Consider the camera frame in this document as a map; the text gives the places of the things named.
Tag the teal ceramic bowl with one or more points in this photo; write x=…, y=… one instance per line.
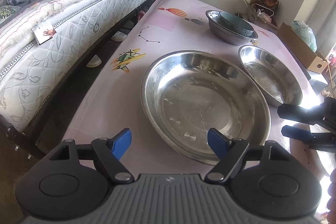
x=235, y=24

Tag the open cardboard box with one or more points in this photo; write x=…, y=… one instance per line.
x=262, y=13

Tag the small steel bowl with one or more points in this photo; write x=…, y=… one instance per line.
x=227, y=34

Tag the long cardboard box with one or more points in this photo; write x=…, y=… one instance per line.
x=312, y=61

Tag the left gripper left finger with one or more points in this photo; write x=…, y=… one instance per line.
x=108, y=153

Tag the medium steel basin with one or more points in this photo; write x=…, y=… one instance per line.
x=279, y=83

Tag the green white plastic bag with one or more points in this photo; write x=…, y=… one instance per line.
x=305, y=33

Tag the quilted white mattress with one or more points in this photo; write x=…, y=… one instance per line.
x=41, y=43

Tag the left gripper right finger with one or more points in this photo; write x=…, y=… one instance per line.
x=230, y=153

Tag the person's right hand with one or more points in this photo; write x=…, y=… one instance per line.
x=331, y=205

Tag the large steel basin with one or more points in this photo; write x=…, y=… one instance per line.
x=186, y=93

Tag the white shoe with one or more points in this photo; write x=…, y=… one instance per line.
x=94, y=62

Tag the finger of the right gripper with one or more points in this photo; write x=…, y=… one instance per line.
x=299, y=134
x=300, y=114

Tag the pink patterned tablecloth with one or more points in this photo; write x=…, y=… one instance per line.
x=114, y=100

